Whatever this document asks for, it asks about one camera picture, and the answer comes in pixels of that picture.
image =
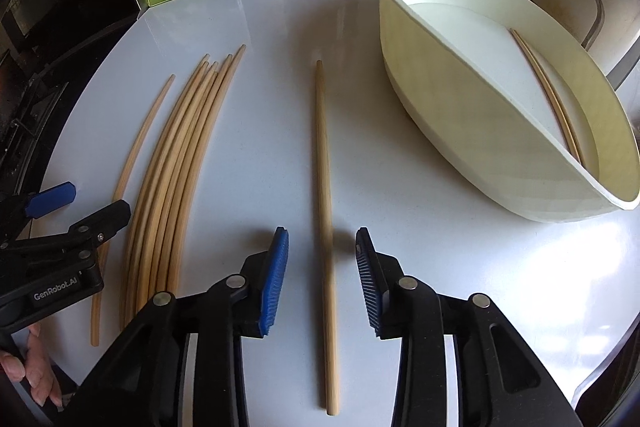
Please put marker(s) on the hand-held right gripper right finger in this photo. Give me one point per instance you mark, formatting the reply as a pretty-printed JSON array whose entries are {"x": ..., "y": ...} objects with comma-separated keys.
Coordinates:
[{"x": 370, "y": 287}]

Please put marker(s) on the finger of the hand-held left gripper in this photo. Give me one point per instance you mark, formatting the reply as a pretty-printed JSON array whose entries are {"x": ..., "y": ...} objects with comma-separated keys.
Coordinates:
[
  {"x": 102, "y": 218},
  {"x": 50, "y": 199}
]

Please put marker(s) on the bundle of bamboo chopsticks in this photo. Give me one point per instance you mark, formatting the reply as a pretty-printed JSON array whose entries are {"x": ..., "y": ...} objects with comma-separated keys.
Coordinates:
[{"x": 170, "y": 187}]

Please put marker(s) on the person's left hand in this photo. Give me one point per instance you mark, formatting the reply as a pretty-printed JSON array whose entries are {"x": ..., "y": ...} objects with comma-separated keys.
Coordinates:
[{"x": 37, "y": 359}]

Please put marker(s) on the black gas stove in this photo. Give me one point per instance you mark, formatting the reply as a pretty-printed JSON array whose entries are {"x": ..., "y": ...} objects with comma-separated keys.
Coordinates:
[{"x": 30, "y": 107}]

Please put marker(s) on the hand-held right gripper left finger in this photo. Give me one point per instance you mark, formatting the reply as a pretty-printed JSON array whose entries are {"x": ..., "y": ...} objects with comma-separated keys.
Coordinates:
[{"x": 272, "y": 282}]

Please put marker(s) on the cream oval container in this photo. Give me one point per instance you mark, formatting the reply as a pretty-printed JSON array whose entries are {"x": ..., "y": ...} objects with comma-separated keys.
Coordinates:
[{"x": 450, "y": 97}]

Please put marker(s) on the bamboo chopstick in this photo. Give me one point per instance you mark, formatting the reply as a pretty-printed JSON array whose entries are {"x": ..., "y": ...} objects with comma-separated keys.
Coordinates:
[
  {"x": 560, "y": 102},
  {"x": 542, "y": 92},
  {"x": 324, "y": 207},
  {"x": 145, "y": 132}
]

